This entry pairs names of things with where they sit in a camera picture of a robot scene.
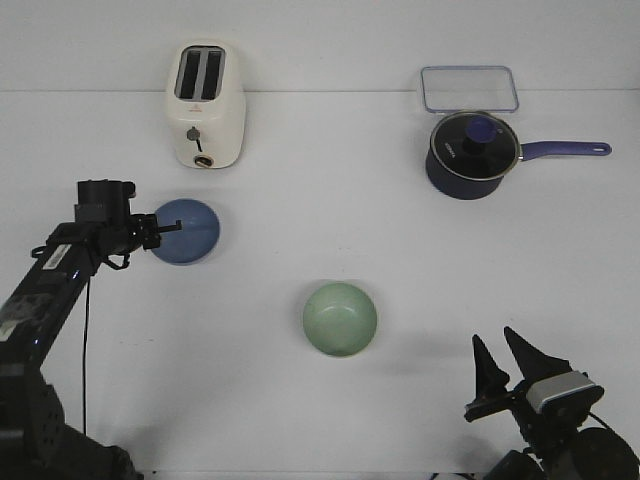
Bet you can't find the glass pot lid blue knob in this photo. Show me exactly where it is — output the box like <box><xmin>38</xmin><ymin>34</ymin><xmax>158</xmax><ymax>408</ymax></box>
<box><xmin>431</xmin><ymin>111</ymin><xmax>520</xmax><ymax>181</ymax></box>

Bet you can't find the dark blue saucepan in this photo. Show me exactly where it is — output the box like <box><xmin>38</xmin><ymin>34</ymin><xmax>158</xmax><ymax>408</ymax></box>
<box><xmin>425</xmin><ymin>141</ymin><xmax>612</xmax><ymax>200</ymax></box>

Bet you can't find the green bowl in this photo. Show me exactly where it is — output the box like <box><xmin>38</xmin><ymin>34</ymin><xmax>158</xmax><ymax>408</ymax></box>
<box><xmin>302</xmin><ymin>282</ymin><xmax>378</xmax><ymax>357</ymax></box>

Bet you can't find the white two-slot toaster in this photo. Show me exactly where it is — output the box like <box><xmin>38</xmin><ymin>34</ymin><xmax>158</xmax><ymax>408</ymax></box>
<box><xmin>165</xmin><ymin>40</ymin><xmax>246</xmax><ymax>170</ymax></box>

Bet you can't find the blue bowl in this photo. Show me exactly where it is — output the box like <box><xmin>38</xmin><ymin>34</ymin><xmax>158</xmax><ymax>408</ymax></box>
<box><xmin>151</xmin><ymin>198</ymin><xmax>221</xmax><ymax>265</ymax></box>

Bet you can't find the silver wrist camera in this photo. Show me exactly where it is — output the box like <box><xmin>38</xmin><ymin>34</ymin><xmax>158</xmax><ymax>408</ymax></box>
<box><xmin>525</xmin><ymin>370</ymin><xmax>604</xmax><ymax>414</ymax></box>

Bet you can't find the clear plastic container lid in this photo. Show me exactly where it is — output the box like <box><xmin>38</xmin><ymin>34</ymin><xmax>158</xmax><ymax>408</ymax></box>
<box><xmin>420</xmin><ymin>65</ymin><xmax>519</xmax><ymax>114</ymax></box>

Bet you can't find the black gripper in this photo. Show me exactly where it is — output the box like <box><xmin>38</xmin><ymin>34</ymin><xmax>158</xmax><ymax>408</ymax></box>
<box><xmin>102</xmin><ymin>214</ymin><xmax>182</xmax><ymax>253</ymax></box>
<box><xmin>464</xmin><ymin>326</ymin><xmax>580</xmax><ymax>450</ymax></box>

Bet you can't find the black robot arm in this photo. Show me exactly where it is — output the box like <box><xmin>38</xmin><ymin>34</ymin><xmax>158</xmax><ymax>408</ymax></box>
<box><xmin>1</xmin><ymin>180</ymin><xmax>182</xmax><ymax>479</ymax></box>
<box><xmin>464</xmin><ymin>327</ymin><xmax>639</xmax><ymax>479</ymax></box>

